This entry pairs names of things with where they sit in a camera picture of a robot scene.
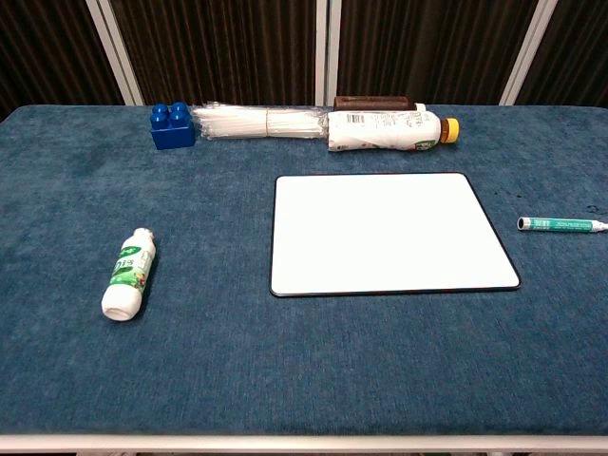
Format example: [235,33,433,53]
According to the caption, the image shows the small white green-label bottle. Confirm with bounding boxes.
[100,227,158,322]

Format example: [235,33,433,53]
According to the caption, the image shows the bundle of white straws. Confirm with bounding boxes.
[189,100,333,142]

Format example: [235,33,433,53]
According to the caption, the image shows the blue table cloth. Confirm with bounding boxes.
[0,104,608,437]

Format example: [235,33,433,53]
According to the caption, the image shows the green white marker pen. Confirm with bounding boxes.
[516,216,608,234]

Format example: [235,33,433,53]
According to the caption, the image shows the white dry-erase board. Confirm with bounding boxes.
[269,172,523,298]

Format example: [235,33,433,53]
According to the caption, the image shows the brown rectangular box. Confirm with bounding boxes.
[332,95,412,112]

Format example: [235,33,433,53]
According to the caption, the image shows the yellow-capped white label bottle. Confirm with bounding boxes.
[326,103,461,154]

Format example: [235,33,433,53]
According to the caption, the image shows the white metal frame post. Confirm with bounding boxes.
[498,0,559,106]
[313,0,342,107]
[85,0,144,106]

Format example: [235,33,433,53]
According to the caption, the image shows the dark brown curtain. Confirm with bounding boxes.
[0,0,608,123]

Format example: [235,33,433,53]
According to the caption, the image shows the blue toy building brick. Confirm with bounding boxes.
[149,101,197,151]

